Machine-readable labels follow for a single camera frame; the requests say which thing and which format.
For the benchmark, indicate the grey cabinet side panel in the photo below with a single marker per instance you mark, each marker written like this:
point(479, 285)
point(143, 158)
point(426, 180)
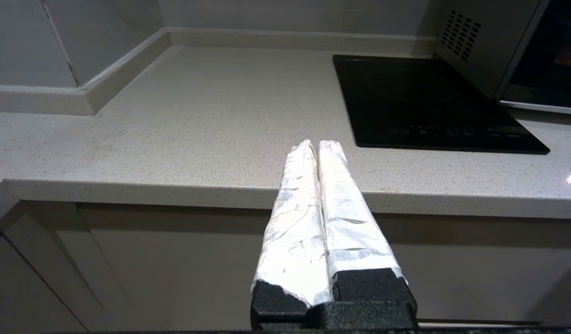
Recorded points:
point(35, 287)

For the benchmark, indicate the silver Panasonic microwave oven body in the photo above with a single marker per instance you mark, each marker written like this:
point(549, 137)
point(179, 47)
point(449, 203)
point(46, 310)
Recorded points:
point(498, 51)

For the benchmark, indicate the black induction cooktop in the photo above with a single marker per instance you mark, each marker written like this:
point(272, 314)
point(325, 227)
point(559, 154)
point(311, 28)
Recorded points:
point(429, 102)

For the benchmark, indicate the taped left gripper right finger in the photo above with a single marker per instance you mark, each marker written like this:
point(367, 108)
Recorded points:
point(350, 222)

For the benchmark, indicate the white cabinet front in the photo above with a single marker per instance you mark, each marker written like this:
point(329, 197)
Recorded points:
point(174, 269)
point(475, 278)

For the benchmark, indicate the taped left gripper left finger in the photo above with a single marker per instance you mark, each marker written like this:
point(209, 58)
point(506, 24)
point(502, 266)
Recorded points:
point(294, 232)

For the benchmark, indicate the microwave door with dark glass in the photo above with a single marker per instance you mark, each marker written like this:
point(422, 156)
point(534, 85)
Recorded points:
point(545, 60)

